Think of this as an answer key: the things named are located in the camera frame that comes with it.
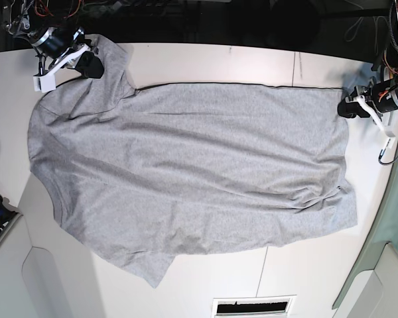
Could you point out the grey t-shirt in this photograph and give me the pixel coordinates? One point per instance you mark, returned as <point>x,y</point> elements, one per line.
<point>142,176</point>

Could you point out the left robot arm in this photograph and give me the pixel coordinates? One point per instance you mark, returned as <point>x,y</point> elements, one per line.
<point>387,60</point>

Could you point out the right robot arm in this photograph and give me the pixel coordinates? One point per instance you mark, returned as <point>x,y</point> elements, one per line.
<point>22,18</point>

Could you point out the beige chair right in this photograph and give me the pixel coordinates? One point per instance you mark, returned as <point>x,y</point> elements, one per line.
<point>374,293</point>

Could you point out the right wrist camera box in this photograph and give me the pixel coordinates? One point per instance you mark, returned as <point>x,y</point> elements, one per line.
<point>45,83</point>

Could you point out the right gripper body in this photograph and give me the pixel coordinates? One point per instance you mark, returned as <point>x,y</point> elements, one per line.
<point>60,48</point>

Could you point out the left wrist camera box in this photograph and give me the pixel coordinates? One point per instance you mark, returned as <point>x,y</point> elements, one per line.
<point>390,139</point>

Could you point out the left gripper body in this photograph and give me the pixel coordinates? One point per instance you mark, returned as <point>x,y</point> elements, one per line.
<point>377,99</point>

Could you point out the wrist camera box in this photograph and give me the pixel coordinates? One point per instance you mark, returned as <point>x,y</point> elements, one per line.
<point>45,83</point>
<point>390,139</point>

